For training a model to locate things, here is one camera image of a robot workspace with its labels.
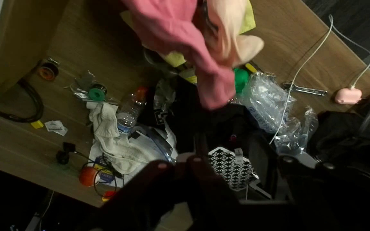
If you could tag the pink cloth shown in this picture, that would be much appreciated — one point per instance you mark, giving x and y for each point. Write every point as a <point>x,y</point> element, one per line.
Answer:
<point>172,26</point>

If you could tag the green round plastic object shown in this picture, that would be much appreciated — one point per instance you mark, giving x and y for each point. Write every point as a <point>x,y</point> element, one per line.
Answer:
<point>242,78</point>

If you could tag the white crumpled cloth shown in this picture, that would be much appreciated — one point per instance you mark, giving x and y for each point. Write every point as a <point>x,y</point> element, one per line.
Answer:
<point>105,128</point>

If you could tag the clear bluish plastic bag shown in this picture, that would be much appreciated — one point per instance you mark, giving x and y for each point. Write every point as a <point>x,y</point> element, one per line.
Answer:
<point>159,145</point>

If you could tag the red flat object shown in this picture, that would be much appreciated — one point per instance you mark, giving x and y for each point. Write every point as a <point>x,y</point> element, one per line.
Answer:
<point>109,194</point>

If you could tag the white perforated tray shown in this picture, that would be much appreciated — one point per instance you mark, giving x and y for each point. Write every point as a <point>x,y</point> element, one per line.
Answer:
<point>230,168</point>

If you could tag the yellow cloth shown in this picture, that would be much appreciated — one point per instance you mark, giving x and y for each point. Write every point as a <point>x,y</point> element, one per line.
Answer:
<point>174,58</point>

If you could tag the orange tape roll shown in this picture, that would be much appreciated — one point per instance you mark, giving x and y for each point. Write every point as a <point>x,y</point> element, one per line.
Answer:
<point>40,73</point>

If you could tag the orange round object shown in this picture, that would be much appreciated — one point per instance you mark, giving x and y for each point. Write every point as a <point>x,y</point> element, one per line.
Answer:
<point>87,176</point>

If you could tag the green tape roll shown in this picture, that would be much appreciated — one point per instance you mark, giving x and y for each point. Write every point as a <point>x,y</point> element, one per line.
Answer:
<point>90,95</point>

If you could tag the brown cardboard box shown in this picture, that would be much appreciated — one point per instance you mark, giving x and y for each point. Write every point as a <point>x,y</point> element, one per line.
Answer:
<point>22,42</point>

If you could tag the silver metal tool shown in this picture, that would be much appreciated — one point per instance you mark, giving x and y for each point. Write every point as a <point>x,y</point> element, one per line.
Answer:
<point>311,90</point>

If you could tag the small black gadget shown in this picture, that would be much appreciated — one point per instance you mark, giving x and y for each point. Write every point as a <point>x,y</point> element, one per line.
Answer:
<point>63,155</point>

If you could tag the yellow sticky note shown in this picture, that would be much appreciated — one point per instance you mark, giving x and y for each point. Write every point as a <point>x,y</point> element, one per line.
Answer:
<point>36,124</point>

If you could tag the black fabric bag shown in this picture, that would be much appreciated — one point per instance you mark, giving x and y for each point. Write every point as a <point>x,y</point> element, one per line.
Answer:
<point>347,136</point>

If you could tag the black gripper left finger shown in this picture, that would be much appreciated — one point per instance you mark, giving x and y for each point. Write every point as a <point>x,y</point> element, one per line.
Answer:
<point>163,200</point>

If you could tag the clear plastic bubble wrap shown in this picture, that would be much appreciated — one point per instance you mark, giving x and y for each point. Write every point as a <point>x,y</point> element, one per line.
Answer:
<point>270,103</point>

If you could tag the peach cloth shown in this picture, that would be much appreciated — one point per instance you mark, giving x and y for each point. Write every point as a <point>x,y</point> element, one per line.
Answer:
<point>231,26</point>

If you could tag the small pink object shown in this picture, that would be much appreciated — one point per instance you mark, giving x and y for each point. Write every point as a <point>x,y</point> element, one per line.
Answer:
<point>347,96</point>

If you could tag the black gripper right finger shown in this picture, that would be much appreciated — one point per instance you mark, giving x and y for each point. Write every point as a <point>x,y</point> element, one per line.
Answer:
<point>279,218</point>

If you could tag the small white paper piece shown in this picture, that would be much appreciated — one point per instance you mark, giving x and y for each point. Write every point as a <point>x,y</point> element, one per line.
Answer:
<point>57,127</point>

